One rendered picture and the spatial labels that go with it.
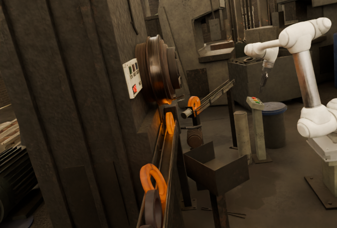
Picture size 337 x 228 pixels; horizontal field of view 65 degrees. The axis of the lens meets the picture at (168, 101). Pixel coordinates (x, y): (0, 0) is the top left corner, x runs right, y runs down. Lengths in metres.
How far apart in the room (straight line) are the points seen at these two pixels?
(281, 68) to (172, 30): 1.79
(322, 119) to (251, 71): 2.03
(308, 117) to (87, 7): 1.48
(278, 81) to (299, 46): 2.23
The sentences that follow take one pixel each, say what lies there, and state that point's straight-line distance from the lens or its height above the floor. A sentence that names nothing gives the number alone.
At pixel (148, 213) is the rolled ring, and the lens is 1.03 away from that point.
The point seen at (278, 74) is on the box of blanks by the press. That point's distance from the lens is 4.07.
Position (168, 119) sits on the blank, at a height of 0.78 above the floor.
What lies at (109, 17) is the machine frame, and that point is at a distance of 1.35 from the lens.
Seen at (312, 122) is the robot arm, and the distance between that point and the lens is 1.95.
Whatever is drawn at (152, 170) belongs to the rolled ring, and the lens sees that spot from 1.30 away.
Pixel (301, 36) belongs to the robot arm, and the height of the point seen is 1.18.
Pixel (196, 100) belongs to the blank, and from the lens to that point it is 2.35.
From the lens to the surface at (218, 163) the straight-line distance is 1.55.
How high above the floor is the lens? 1.35
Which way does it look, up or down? 14 degrees down
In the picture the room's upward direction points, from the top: 11 degrees counter-clockwise
